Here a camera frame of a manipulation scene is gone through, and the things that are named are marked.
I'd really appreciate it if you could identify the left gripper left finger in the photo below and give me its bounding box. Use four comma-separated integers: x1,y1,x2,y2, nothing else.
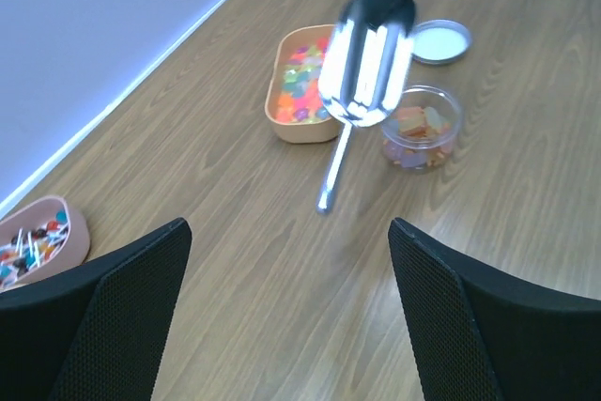
1,218,193,400

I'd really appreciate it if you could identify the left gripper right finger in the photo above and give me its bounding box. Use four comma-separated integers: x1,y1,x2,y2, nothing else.
388,218,600,400

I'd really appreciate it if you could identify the metal scoop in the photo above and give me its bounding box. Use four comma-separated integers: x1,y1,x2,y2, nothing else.
316,0,416,214

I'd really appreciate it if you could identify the clear plastic cup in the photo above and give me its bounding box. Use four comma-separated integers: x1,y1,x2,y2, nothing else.
381,85,463,171

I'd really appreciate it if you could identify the orange candy tray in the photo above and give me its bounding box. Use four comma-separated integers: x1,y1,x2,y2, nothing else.
265,24,340,144

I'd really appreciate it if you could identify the white round lid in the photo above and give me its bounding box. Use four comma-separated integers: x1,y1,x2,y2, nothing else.
412,19,472,65

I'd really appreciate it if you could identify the pink candy tray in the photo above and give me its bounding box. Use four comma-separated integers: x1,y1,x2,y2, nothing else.
1,195,90,292

